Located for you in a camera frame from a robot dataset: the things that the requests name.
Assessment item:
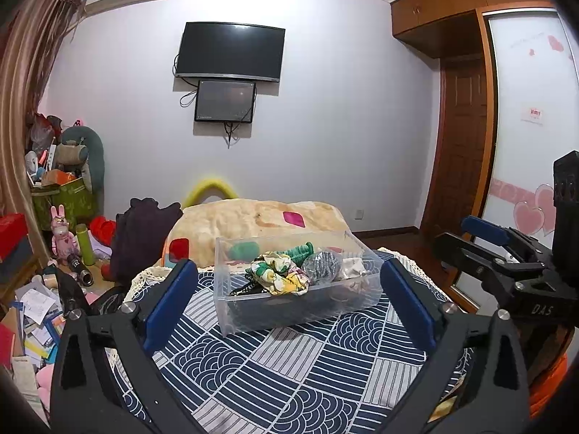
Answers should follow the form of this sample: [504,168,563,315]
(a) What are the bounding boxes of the white drawstring cloth bag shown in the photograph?
[335,257,368,281]

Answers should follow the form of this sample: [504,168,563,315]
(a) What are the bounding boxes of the grey rope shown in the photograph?
[301,249,345,285]

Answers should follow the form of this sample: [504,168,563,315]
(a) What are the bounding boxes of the green knitted pouch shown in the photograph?
[284,242,314,268]

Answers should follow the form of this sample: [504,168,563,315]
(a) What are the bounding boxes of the yellow floral cloth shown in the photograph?
[245,252,310,296]

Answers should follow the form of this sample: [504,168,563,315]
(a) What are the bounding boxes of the wooden door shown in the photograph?
[421,55,487,240]

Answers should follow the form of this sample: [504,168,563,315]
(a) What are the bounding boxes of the pink rabbit plush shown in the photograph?
[50,205,79,261]

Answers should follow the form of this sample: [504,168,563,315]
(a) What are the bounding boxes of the green cylinder bottle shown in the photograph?
[76,224,96,267]

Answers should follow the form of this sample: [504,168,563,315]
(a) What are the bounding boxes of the red plush item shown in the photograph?
[89,216,117,247]

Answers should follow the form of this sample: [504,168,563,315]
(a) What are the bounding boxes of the dark purple clothing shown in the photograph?
[110,198,182,285]

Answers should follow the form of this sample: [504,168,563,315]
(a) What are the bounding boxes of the red box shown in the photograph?
[0,214,29,261]

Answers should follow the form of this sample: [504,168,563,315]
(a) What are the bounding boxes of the beige fleece blanket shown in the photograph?
[159,199,349,268]

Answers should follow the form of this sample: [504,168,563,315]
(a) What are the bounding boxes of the green storage box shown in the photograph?
[31,178,98,231]

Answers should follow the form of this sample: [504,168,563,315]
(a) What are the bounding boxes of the black patterned pouch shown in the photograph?
[229,275,264,297]

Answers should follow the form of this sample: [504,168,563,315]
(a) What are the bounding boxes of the clear plastic storage box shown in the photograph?
[213,231,383,336]

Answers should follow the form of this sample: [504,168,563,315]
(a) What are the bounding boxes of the green dinosaur plush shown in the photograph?
[55,125,105,193]

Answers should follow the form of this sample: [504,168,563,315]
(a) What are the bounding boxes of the large wall television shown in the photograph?
[175,22,286,82]

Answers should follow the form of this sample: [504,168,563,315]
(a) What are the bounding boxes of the small wall monitor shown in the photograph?
[194,80,256,123]

